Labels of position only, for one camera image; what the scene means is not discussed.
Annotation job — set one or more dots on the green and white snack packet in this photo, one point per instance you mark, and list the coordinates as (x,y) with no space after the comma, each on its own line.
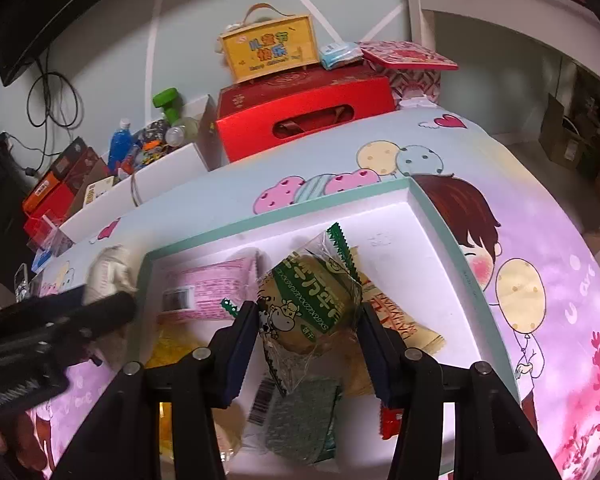
(300,420)

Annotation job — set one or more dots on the orange box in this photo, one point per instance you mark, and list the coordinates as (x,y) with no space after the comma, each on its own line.
(55,180)

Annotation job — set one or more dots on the black power socket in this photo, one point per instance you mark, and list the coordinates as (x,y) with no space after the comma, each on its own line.
(2,141)

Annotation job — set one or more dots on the black monitor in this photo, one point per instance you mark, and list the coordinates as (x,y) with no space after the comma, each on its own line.
(55,5)

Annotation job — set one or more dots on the pale round bottles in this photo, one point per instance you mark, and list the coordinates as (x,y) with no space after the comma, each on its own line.
(182,130)

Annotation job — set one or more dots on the red snack packet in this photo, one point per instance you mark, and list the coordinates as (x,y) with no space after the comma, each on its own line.
(391,422)

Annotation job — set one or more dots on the pink snack packet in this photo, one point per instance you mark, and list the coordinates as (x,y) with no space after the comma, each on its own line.
(205,290)

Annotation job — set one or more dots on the brown cardboard boxes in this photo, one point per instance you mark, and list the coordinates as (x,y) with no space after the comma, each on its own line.
(575,140)

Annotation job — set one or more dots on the patterned red box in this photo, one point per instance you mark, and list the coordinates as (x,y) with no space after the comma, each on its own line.
(410,62)

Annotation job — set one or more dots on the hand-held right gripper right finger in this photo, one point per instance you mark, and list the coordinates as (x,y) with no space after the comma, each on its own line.
(377,355)

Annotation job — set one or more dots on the green clear biscuit packet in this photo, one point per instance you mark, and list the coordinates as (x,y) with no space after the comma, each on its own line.
(305,305)

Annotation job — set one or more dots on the blue bottle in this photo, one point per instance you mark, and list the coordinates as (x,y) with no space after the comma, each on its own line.
(120,147)

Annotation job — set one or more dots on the printed cartoon blanket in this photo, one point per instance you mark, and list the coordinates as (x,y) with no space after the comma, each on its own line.
(555,285)

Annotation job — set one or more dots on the white cardboard box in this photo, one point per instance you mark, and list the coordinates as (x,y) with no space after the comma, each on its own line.
(145,180)

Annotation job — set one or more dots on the green dumbbell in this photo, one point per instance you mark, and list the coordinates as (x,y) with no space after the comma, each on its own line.
(167,102)

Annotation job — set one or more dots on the large red gift box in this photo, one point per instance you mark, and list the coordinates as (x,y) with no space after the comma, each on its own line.
(305,105)

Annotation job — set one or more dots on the white box with teal edge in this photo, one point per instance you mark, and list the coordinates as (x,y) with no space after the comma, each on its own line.
(430,260)

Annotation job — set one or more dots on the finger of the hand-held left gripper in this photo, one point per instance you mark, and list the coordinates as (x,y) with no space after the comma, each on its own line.
(110,312)

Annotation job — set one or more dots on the blue tissue pack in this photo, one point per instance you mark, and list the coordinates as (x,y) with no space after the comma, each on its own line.
(340,55)

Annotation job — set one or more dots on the round bun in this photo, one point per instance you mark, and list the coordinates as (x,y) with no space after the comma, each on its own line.
(112,270)

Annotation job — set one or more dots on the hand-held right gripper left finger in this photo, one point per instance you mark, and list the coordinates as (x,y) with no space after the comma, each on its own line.
(242,355)

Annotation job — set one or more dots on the white desk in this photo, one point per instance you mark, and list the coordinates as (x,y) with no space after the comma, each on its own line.
(505,5)

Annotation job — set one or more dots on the toy cars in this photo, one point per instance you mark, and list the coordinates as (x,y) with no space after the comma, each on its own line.
(152,142)

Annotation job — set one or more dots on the clear plastic box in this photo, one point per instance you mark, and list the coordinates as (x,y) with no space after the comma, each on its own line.
(50,237)

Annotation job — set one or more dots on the tan snack packet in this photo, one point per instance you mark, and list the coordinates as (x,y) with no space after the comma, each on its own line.
(405,330)

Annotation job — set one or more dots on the yellow snack packet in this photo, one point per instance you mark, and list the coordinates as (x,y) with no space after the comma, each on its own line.
(180,355)

